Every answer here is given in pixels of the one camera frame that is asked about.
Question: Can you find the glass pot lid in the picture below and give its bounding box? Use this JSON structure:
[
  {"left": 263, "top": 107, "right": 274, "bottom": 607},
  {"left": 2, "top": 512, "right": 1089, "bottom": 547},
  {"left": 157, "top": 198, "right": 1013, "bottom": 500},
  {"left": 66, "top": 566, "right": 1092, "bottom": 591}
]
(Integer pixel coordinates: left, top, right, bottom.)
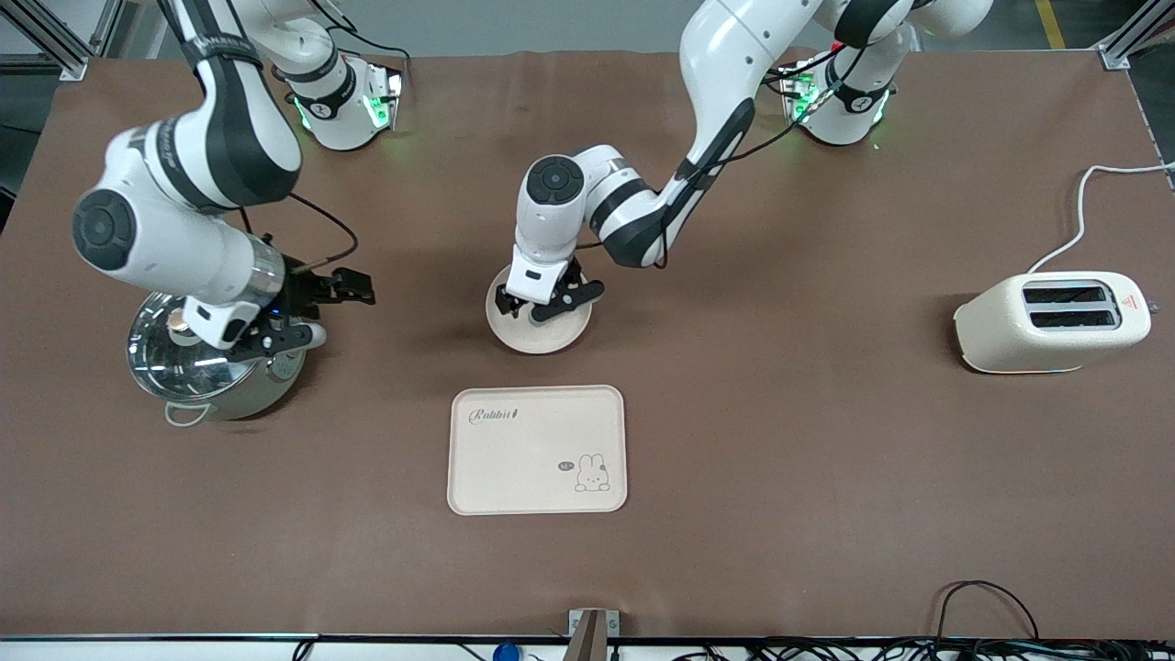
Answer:
[{"left": 126, "top": 291, "right": 276, "bottom": 403}]

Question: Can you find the white rectangular rabbit tray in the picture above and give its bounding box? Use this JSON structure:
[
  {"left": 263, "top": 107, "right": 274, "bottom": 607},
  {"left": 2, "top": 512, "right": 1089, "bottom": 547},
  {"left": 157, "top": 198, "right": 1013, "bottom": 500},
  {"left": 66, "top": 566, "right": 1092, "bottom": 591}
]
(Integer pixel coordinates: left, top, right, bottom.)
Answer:
[{"left": 447, "top": 385, "right": 629, "bottom": 516}]

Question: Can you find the black cable tangle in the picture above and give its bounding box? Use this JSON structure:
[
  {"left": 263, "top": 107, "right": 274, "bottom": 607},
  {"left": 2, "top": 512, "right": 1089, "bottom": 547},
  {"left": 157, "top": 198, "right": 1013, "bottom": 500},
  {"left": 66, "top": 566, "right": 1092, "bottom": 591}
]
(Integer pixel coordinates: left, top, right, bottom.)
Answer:
[{"left": 633, "top": 637, "right": 1175, "bottom": 661}]

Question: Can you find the brown table cover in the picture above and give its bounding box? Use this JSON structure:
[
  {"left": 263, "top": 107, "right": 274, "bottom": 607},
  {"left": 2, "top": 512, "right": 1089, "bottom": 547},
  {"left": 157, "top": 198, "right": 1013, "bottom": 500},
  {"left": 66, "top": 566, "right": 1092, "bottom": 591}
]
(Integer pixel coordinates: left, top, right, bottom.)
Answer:
[{"left": 0, "top": 48, "right": 1175, "bottom": 641}]

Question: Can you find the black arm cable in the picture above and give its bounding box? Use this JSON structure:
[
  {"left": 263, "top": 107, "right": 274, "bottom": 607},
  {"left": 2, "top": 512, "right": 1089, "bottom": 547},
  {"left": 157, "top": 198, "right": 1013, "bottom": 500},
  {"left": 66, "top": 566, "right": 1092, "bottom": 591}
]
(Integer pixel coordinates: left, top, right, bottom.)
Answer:
[
  {"left": 236, "top": 190, "right": 362, "bottom": 275},
  {"left": 656, "top": 37, "right": 887, "bottom": 269}
]

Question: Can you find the white round plate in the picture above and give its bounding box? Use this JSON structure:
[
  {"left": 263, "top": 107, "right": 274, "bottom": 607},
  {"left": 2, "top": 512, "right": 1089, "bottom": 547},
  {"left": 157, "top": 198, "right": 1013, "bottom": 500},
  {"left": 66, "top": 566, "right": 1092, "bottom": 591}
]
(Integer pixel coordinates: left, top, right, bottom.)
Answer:
[{"left": 485, "top": 263, "right": 595, "bottom": 356}]

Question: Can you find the white table edge rail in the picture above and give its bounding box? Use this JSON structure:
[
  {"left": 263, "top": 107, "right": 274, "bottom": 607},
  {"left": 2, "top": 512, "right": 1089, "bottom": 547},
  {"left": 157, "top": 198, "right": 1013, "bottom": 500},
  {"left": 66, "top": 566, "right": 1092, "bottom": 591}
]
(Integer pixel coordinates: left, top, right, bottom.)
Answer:
[{"left": 0, "top": 633, "right": 1175, "bottom": 661}]

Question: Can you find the stainless steel pot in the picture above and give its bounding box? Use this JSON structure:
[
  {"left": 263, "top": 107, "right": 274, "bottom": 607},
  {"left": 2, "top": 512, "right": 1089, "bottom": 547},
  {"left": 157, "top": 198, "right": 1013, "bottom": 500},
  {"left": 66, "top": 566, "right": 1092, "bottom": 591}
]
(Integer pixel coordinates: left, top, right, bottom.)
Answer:
[{"left": 126, "top": 290, "right": 309, "bottom": 429}]

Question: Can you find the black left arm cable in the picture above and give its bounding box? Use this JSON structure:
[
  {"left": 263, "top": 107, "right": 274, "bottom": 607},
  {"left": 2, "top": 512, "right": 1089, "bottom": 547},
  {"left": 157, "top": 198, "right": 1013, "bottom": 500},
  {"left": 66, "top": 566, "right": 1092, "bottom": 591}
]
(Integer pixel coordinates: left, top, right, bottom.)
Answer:
[{"left": 656, "top": 37, "right": 887, "bottom": 269}]

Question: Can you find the white two-slot toaster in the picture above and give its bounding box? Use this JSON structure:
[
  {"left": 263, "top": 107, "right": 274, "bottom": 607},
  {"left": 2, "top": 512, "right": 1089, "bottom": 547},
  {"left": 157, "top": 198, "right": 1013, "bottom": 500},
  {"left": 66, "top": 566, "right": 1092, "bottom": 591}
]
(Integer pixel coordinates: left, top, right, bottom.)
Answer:
[{"left": 953, "top": 271, "right": 1154, "bottom": 375}]

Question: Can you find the metal table clamp bracket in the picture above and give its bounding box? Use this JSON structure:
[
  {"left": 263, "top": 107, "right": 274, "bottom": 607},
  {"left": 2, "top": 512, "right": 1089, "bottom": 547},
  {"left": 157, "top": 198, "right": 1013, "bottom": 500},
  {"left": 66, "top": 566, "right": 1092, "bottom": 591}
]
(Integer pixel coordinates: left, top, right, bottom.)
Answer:
[{"left": 566, "top": 608, "right": 621, "bottom": 661}]

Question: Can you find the white toaster power cable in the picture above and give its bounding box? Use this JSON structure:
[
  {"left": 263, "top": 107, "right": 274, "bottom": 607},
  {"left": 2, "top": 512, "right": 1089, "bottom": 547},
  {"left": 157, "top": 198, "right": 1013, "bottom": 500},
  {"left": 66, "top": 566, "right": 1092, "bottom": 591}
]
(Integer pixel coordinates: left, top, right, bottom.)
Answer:
[{"left": 1026, "top": 162, "right": 1175, "bottom": 275}]

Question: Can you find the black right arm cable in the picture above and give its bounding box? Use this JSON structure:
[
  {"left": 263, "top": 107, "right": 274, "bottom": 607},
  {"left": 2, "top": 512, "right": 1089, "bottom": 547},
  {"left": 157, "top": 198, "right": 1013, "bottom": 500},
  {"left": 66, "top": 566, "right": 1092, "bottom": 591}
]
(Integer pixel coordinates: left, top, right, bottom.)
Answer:
[{"left": 236, "top": 190, "right": 362, "bottom": 275}]

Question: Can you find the black looped cable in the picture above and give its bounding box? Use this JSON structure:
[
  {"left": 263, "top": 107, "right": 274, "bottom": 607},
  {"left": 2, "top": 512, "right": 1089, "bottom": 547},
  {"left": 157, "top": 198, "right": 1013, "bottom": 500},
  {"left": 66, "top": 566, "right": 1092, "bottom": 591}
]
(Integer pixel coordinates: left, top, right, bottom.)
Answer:
[{"left": 934, "top": 579, "right": 1041, "bottom": 644}]

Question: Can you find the aluminium frame profile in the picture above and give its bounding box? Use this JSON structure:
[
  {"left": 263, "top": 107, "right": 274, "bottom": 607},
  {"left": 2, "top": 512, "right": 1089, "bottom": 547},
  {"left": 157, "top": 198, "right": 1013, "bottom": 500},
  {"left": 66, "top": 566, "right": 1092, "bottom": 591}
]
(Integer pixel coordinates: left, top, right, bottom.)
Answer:
[
  {"left": 0, "top": 0, "right": 127, "bottom": 83},
  {"left": 1098, "top": 0, "right": 1175, "bottom": 71}
]

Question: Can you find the black right base cable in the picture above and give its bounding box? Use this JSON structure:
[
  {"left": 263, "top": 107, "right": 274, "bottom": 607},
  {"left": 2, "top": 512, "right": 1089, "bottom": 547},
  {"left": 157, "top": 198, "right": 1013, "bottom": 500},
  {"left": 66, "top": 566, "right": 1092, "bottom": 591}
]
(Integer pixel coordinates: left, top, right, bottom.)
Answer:
[{"left": 312, "top": 3, "right": 412, "bottom": 62}]

